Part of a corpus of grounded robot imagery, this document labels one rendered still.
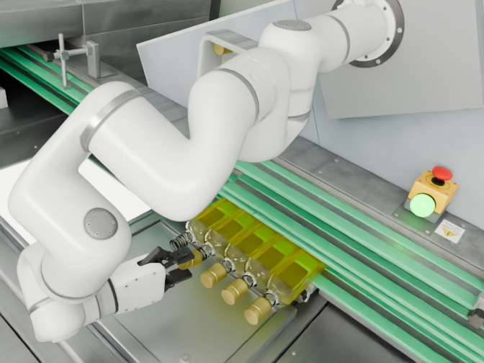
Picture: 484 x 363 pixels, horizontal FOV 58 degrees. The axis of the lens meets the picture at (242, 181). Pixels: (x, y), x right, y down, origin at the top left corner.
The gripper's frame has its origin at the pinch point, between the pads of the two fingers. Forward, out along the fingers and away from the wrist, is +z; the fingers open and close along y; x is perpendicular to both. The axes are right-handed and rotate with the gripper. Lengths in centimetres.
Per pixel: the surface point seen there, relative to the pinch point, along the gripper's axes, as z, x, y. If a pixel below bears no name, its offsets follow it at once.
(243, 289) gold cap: 7.2, -11.2, 0.5
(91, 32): 20, 104, 10
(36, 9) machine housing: 1, 99, 20
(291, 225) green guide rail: 23.8, -4.8, 5.4
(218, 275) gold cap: 5.0, -5.9, 0.2
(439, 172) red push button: 44, -20, 25
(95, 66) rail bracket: 12, 79, 8
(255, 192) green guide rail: 23.9, 8.5, 4.9
